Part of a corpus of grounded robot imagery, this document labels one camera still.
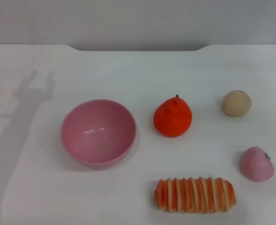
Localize pink plastic bowl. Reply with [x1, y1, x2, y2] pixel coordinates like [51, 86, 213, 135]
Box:
[60, 98, 137, 171]

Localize pink peach toy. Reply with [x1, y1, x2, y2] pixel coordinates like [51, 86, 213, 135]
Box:
[239, 146, 275, 182]

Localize orange tangerine toy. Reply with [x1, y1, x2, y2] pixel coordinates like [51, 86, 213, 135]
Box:
[153, 94, 193, 138]

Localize beige round fruit toy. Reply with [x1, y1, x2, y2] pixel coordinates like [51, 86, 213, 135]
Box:
[221, 90, 252, 117]

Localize orange striped bread loaf toy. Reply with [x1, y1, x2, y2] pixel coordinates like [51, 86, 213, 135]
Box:
[154, 177, 237, 214]

